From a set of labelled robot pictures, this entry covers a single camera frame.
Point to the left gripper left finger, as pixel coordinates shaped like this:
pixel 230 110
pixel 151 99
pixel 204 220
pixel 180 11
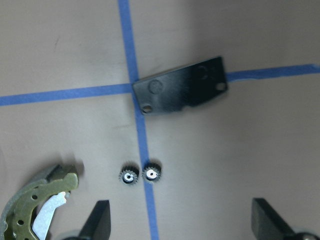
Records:
pixel 98 224

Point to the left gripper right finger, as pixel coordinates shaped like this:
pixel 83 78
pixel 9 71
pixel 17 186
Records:
pixel 266 223

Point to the black bearing gear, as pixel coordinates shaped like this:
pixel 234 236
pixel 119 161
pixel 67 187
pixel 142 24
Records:
pixel 129 174
pixel 152 171

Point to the dark green curved part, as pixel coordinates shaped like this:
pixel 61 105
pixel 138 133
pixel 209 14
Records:
pixel 17 217

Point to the small black rectangular plate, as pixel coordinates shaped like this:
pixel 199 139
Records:
pixel 188 86

